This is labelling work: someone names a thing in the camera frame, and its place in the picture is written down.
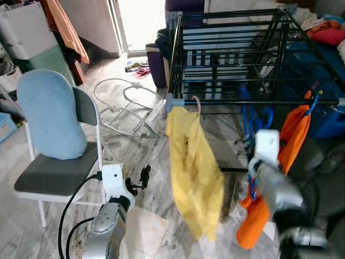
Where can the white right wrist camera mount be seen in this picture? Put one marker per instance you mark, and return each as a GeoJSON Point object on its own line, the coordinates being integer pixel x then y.
{"type": "Point", "coordinates": [267, 145]}

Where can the red pink clothes pile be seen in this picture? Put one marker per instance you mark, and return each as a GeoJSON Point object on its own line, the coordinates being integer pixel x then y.
{"type": "Point", "coordinates": [329, 35]}

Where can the white shelf trolley with bins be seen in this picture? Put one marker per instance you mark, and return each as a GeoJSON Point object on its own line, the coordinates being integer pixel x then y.
{"type": "Point", "coordinates": [8, 75]}

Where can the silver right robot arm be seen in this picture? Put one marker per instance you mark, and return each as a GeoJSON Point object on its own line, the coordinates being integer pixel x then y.
{"type": "Point", "coordinates": [277, 194]}

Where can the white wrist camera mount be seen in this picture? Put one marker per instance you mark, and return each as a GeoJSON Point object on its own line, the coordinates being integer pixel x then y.
{"type": "Point", "coordinates": [267, 145]}
{"type": "Point", "coordinates": [114, 181]}

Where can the folding chair black seat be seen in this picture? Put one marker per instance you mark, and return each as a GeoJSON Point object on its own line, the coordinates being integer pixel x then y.
{"type": "Point", "coordinates": [54, 175]}

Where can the blue storage box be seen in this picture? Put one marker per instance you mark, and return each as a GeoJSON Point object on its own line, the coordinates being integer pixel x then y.
{"type": "Point", "coordinates": [329, 124]}

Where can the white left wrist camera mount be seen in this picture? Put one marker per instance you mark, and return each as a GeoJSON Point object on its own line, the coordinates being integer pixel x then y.
{"type": "Point", "coordinates": [114, 181]}

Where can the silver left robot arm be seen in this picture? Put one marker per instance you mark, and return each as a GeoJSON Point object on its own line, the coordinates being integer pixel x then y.
{"type": "Point", "coordinates": [105, 232]}

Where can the pink plastic hanger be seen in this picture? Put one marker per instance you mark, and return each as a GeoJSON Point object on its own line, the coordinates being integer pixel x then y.
{"type": "Point", "coordinates": [198, 105]}

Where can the light blue plastic basket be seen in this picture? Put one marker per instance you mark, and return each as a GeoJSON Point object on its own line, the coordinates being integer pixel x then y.
{"type": "Point", "coordinates": [6, 127]}

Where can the blue grey cushion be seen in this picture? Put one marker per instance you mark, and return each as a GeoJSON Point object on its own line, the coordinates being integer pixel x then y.
{"type": "Point", "coordinates": [51, 113]}

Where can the white and green cabinet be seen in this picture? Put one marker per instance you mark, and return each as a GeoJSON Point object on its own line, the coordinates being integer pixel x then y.
{"type": "Point", "coordinates": [27, 32]}

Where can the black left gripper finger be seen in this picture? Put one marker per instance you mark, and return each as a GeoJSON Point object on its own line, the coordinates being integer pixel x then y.
{"type": "Point", "coordinates": [144, 174]}

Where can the blue plastic hanger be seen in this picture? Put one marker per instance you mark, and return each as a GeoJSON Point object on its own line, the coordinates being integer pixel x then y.
{"type": "Point", "coordinates": [247, 121]}
{"type": "Point", "coordinates": [314, 105]}

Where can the white tubular metal stand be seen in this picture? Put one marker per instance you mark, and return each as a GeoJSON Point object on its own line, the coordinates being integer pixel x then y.
{"type": "Point", "coordinates": [135, 84]}

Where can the yellow polo shirt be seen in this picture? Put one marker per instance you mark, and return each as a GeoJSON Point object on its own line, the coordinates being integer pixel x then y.
{"type": "Point", "coordinates": [194, 172]}

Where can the orange t-shirt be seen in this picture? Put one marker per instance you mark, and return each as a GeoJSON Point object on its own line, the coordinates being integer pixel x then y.
{"type": "Point", "coordinates": [253, 221]}

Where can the black metal drying rack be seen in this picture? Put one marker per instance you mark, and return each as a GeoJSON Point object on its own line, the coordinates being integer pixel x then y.
{"type": "Point", "coordinates": [226, 101]}

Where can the orange wooden board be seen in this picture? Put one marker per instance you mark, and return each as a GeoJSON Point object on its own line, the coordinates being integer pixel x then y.
{"type": "Point", "coordinates": [67, 29]}

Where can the pink slipper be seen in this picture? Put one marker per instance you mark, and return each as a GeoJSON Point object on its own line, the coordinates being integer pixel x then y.
{"type": "Point", "coordinates": [141, 73]}

